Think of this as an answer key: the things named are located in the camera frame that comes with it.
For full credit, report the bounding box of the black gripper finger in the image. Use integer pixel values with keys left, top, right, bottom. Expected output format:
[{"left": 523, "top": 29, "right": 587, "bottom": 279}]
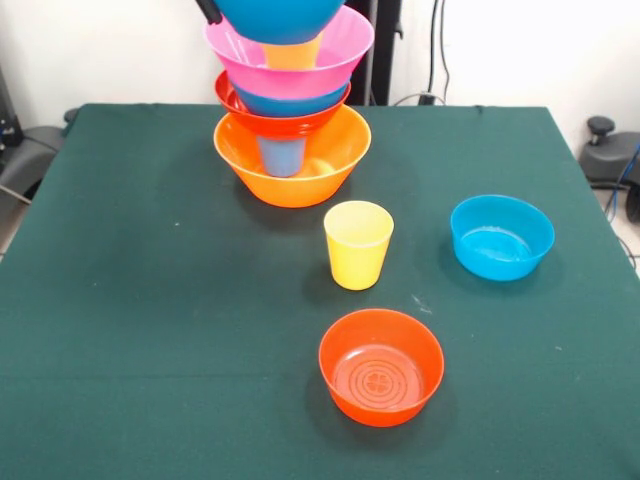
[{"left": 194, "top": 0, "right": 225, "bottom": 26}]

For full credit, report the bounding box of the large blue bowl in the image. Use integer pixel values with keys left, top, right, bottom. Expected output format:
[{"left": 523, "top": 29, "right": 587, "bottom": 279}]
[
  {"left": 214, "top": 0, "right": 349, "bottom": 46},
  {"left": 229, "top": 79, "right": 351, "bottom": 119}
]

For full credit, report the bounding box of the orange cup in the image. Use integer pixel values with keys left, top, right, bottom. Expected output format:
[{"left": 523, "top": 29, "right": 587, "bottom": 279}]
[
  {"left": 261, "top": 35, "right": 324, "bottom": 57},
  {"left": 264, "top": 49, "right": 317, "bottom": 71}
]

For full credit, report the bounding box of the large pink bowl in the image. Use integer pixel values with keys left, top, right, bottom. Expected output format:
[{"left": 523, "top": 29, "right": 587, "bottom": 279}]
[{"left": 203, "top": 4, "right": 376, "bottom": 100}]

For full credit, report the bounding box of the wide red bowl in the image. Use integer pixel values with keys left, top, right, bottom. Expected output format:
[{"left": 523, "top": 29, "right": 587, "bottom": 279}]
[{"left": 214, "top": 69, "right": 353, "bottom": 139}]

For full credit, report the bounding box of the blue cup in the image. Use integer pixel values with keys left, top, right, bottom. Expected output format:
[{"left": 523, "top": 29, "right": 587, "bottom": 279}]
[{"left": 256, "top": 135, "right": 307, "bottom": 178}]

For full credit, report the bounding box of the large orange bowl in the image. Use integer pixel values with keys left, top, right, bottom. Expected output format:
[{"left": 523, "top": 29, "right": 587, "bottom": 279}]
[{"left": 213, "top": 104, "right": 373, "bottom": 208}]

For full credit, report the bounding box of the small red bowl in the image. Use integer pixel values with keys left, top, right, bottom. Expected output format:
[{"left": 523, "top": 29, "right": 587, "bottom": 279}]
[{"left": 318, "top": 308, "right": 445, "bottom": 428}]

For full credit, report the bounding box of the yellow cup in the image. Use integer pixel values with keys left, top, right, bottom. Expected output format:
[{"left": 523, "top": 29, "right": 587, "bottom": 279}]
[{"left": 322, "top": 200, "right": 395, "bottom": 291}]

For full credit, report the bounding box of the small teal blue bowl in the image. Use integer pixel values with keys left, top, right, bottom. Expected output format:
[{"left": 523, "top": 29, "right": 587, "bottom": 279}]
[{"left": 450, "top": 194, "right": 556, "bottom": 282}]

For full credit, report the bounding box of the dark green table cloth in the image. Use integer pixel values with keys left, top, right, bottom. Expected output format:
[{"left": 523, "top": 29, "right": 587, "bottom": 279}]
[{"left": 0, "top": 103, "right": 640, "bottom": 480}]

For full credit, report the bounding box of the black pedestal leg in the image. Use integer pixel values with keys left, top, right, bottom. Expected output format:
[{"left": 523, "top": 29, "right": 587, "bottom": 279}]
[
  {"left": 579, "top": 116, "right": 640, "bottom": 224},
  {"left": 0, "top": 107, "right": 79, "bottom": 201}
]

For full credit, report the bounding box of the black wall cable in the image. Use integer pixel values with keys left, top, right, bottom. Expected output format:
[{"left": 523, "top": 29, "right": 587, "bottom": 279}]
[{"left": 394, "top": 0, "right": 451, "bottom": 106}]

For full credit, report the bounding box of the blue cable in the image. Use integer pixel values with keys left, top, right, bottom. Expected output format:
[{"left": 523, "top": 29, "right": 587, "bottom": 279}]
[{"left": 604, "top": 144, "right": 640, "bottom": 221}]

